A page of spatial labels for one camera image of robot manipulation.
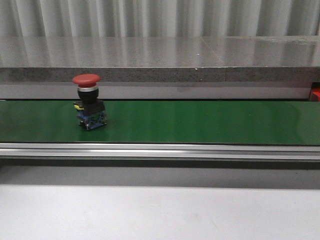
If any green conveyor belt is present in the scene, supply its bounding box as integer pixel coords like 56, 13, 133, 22
0, 100, 320, 146

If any grey stone counter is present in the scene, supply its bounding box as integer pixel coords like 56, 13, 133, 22
0, 36, 320, 100

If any red object right edge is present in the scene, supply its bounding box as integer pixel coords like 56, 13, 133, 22
309, 87, 320, 102

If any white pleated curtain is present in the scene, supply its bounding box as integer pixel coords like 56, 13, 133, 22
0, 0, 320, 37

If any aluminium conveyor frame rail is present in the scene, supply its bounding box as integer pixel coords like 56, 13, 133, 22
0, 143, 320, 163

